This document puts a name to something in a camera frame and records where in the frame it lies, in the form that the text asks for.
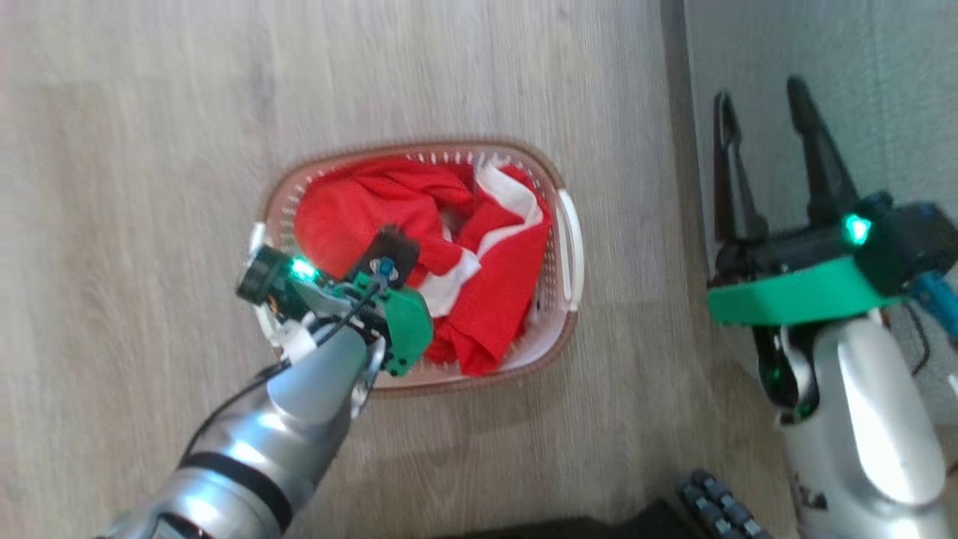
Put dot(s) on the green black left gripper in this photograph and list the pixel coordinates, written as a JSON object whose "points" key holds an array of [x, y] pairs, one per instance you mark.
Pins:
{"points": [[400, 329]]}

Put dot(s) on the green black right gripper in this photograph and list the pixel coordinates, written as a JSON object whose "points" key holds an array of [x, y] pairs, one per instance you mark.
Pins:
{"points": [[793, 296]]}

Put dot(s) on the red and white garment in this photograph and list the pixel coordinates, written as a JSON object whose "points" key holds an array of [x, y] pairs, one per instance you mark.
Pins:
{"points": [[494, 299]]}

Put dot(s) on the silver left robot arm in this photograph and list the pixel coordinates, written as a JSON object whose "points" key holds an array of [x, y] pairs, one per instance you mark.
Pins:
{"points": [[299, 419]]}

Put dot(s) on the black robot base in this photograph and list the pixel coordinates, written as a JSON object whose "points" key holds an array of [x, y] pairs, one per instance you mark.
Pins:
{"points": [[718, 510]]}

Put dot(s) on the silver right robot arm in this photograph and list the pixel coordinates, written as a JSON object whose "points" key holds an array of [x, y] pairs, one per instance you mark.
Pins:
{"points": [[861, 419]]}

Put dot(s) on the grey fabric sofa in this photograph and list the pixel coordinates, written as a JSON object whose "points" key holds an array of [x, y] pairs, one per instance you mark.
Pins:
{"points": [[883, 75]]}

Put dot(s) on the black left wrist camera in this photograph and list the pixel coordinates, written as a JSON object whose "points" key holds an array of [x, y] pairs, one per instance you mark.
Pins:
{"points": [[263, 278]]}

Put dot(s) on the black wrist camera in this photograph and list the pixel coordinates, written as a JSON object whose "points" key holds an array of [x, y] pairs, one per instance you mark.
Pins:
{"points": [[909, 243], [263, 278]]}

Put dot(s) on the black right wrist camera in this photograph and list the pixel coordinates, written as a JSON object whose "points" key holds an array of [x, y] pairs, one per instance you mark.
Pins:
{"points": [[909, 243]]}

